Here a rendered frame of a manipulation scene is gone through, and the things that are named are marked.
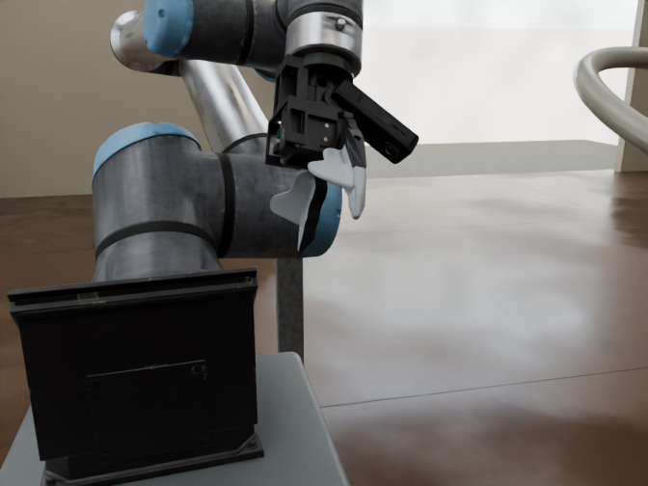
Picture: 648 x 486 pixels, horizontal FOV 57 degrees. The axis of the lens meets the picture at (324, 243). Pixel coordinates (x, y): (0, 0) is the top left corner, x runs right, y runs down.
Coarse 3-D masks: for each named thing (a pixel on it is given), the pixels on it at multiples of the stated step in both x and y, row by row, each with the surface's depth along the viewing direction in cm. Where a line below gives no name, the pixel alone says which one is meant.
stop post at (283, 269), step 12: (276, 264) 184; (288, 264) 181; (300, 264) 182; (276, 276) 186; (288, 276) 182; (300, 276) 183; (276, 288) 189; (288, 288) 183; (300, 288) 184; (276, 300) 192; (288, 300) 184; (300, 300) 185; (288, 312) 186; (300, 312) 186; (288, 324) 187; (300, 324) 187; (288, 336) 188; (300, 336) 188; (288, 348) 189; (300, 348) 190
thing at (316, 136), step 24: (288, 72) 67; (312, 72) 67; (336, 72) 67; (288, 96) 62; (312, 96) 66; (288, 120) 62; (312, 120) 63; (336, 120) 64; (288, 144) 62; (312, 144) 62; (336, 144) 63
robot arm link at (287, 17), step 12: (288, 0) 71; (300, 0) 67; (312, 0) 66; (324, 0) 66; (336, 0) 66; (348, 0) 67; (360, 0) 69; (288, 12) 70; (300, 12) 67; (312, 12) 66; (336, 12) 66; (348, 12) 67; (360, 12) 69; (288, 24) 69; (360, 24) 68
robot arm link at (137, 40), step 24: (168, 0) 71; (192, 0) 72; (216, 0) 74; (240, 0) 76; (120, 24) 117; (144, 24) 78; (168, 24) 72; (192, 24) 72; (216, 24) 74; (240, 24) 75; (120, 48) 118; (144, 48) 95; (168, 48) 74; (192, 48) 75; (216, 48) 76; (240, 48) 76
